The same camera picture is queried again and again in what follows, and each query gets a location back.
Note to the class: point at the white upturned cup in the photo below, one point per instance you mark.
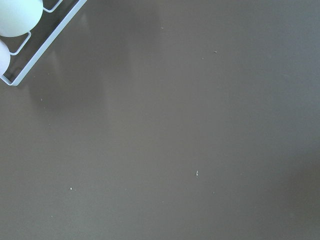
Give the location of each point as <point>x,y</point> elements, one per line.
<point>5,57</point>

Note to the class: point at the pale green upturned cup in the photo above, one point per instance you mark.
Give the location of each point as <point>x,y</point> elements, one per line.
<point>17,17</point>

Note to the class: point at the white wire cup rack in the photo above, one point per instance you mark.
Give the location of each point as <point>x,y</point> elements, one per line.
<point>25,50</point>

